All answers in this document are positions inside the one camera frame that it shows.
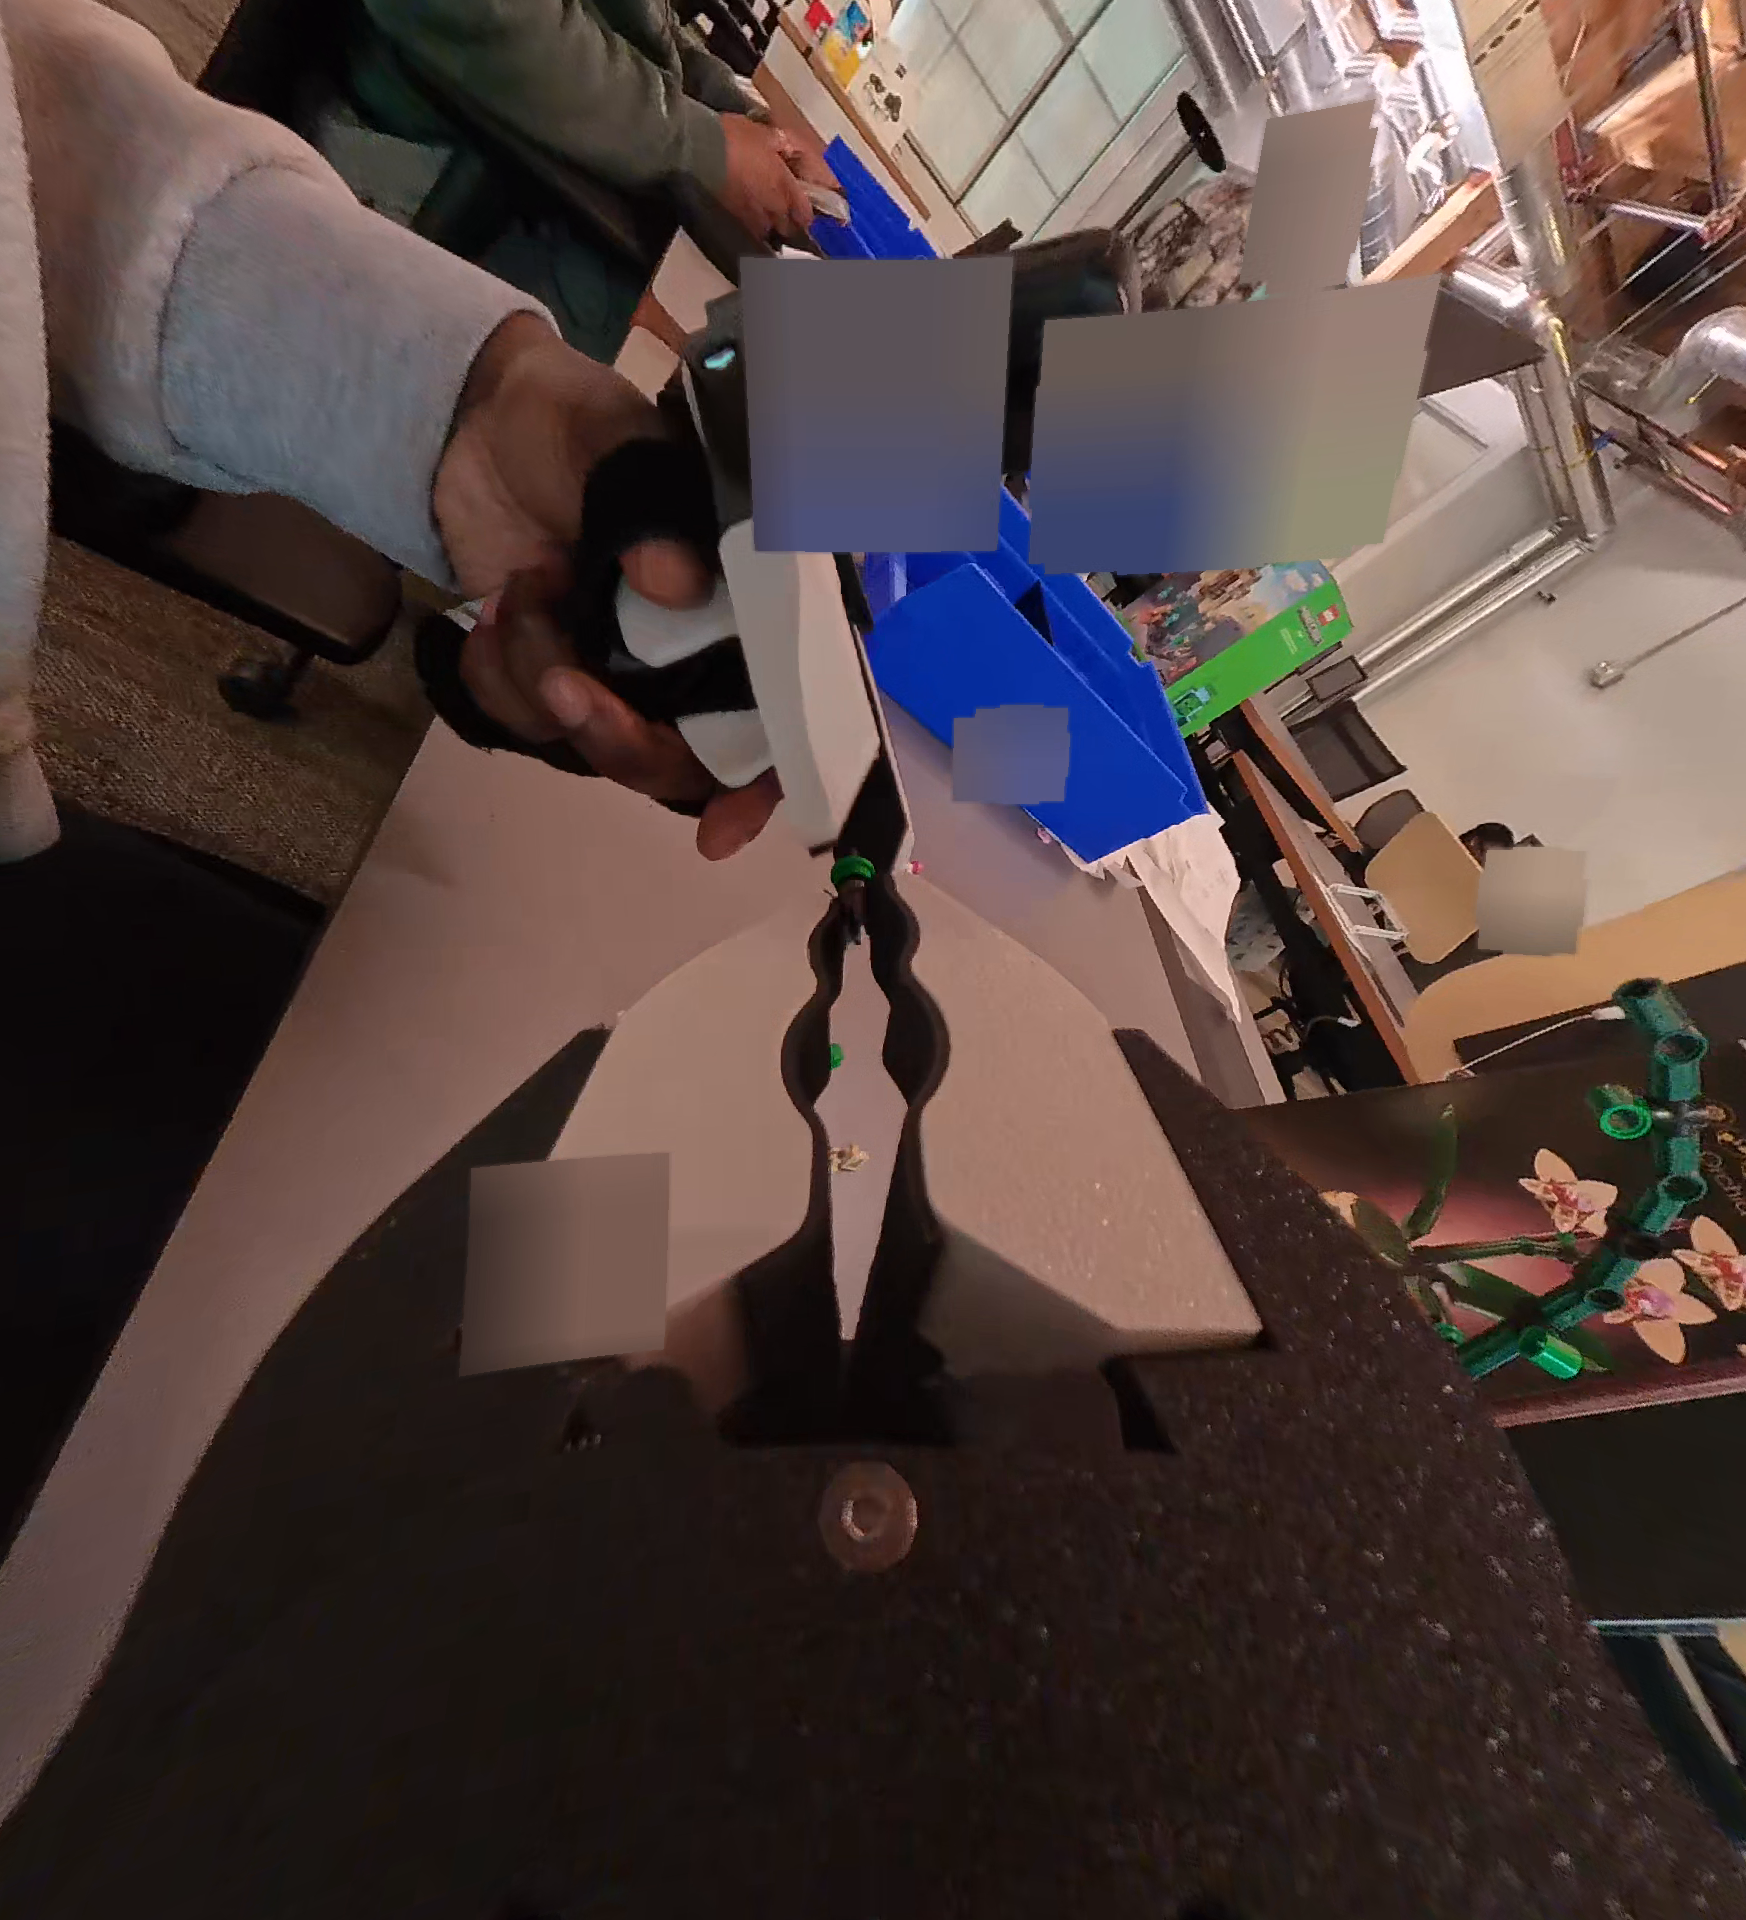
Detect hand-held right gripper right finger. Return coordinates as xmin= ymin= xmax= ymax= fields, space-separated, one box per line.
xmin=870 ymin=879 xmax=1265 ymax=1365

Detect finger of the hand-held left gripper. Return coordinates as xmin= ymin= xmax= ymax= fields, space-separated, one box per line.
xmin=715 ymin=514 xmax=887 ymax=852
xmin=832 ymin=624 xmax=916 ymax=875

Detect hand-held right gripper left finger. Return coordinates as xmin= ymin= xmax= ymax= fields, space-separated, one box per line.
xmin=545 ymin=902 xmax=853 ymax=1370

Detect person's left forearm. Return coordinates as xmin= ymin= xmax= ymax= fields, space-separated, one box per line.
xmin=2 ymin=0 xmax=563 ymax=595

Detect grey desk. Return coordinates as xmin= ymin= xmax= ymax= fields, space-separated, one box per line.
xmin=0 ymin=706 xmax=1273 ymax=1876

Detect wood-edged background desk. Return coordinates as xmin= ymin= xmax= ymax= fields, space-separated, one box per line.
xmin=1234 ymin=698 xmax=1421 ymax=1087

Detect person's left hand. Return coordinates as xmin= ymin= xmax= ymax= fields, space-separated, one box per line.
xmin=427 ymin=315 xmax=787 ymax=867

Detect large blue plastic bin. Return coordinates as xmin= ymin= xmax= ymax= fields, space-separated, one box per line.
xmin=863 ymin=480 xmax=1216 ymax=867

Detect small blue plastic bin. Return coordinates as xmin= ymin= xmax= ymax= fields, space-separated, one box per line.
xmin=811 ymin=133 xmax=947 ymax=266

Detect green toy set box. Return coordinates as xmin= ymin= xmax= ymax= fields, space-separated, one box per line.
xmin=1113 ymin=559 xmax=1357 ymax=742

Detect white shelf with colourful boxes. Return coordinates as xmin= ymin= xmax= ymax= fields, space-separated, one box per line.
xmin=776 ymin=0 xmax=950 ymax=137

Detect tan chair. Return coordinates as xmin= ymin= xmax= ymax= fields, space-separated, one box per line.
xmin=1357 ymin=812 xmax=1492 ymax=965

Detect black office chair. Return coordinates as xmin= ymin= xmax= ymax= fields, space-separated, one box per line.
xmin=50 ymin=420 xmax=408 ymax=727

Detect brick-built orchid in pink pot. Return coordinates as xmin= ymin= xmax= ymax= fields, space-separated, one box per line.
xmin=1423 ymin=975 xmax=1714 ymax=1384

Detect black toy set box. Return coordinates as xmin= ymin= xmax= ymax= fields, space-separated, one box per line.
xmin=1232 ymin=935 xmax=1746 ymax=1629

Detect silver ventilation ducts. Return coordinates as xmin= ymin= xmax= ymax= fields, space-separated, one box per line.
xmin=1429 ymin=142 xmax=1746 ymax=563

